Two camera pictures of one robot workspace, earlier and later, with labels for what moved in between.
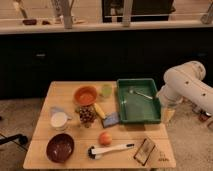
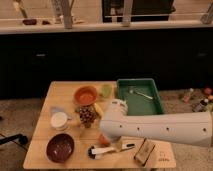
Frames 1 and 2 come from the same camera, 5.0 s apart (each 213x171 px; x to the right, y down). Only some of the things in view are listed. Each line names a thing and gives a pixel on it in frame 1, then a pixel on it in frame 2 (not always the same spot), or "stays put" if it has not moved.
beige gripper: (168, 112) → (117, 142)
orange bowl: (85, 95) stays put
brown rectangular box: (144, 152) stays put
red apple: (105, 138) stays put
